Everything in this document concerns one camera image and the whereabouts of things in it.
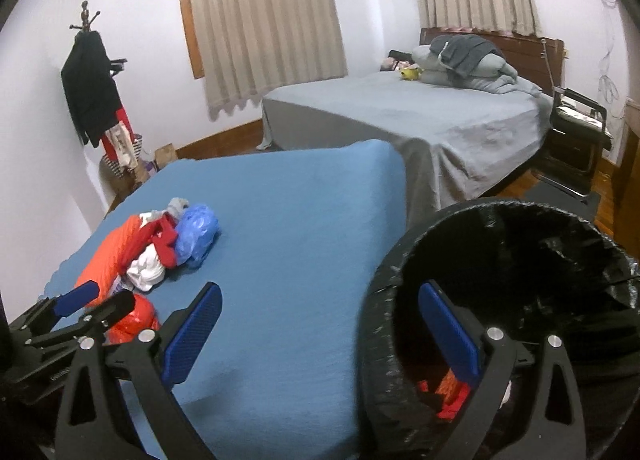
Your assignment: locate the black lined trash bin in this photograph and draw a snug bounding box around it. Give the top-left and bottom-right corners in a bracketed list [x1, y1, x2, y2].
[357, 198, 639, 459]

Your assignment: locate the blue plastic bag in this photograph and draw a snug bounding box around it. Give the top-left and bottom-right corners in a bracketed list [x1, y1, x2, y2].
[174, 203, 220, 269]

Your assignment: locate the left beige curtain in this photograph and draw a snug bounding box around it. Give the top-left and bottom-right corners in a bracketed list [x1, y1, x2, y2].
[191, 0, 347, 115]

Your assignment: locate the checkered bag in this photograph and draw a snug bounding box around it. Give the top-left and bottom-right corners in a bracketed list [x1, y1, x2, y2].
[101, 133, 143, 179]

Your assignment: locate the blue table cloth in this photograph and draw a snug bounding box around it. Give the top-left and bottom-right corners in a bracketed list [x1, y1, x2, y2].
[44, 139, 406, 459]

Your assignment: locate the pink white cloth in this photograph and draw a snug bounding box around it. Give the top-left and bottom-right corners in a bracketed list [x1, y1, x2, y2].
[112, 209, 167, 293]

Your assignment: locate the black coat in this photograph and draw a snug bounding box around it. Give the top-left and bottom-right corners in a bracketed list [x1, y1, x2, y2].
[61, 31, 122, 147]

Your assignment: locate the dark grey clothing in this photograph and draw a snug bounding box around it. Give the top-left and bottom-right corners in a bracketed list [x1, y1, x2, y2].
[430, 34, 506, 78]

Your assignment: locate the grey sock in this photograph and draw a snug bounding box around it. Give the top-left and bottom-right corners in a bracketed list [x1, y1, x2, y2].
[165, 197, 190, 223]

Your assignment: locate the brown paper bag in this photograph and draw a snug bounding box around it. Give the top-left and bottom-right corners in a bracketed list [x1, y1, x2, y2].
[154, 143, 179, 171]

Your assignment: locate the red cloth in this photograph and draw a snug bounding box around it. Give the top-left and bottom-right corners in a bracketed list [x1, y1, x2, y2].
[118, 213, 178, 274]

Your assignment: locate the yellow plush toy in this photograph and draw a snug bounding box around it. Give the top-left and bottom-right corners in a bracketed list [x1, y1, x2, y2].
[399, 66, 421, 81]

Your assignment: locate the dark grey floor mat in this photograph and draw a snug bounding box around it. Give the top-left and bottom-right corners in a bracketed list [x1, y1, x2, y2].
[524, 181, 601, 222]

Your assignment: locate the wooden wardrobe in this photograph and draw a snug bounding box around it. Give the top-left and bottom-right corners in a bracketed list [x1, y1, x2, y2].
[612, 100, 640, 260]

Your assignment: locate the pink doll toy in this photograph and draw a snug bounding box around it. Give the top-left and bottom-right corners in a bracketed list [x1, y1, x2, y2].
[380, 57, 413, 72]

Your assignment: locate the wooden headboard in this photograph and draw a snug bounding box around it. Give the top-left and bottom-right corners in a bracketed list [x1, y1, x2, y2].
[420, 27, 566, 96]

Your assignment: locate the wooden coat rack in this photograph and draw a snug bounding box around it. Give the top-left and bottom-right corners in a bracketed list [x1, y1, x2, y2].
[61, 1, 146, 195]

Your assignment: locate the black metal chair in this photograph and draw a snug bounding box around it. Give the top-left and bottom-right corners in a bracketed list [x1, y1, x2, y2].
[532, 87, 612, 198]

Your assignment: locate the beige tote bag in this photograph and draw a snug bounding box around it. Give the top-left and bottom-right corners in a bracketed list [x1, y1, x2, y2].
[102, 121, 138, 174]

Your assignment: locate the orange knitted cloth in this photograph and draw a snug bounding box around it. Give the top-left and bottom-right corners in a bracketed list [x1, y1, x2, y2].
[75, 214, 141, 306]

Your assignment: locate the red garment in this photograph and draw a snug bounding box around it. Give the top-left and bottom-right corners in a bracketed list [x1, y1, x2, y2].
[101, 107, 138, 170]

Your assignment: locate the red plastic bag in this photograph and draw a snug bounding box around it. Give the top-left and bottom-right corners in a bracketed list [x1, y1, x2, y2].
[107, 293, 160, 344]

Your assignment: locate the bed with grey sheet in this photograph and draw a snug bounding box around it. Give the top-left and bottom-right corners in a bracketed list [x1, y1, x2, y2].
[262, 72, 552, 225]

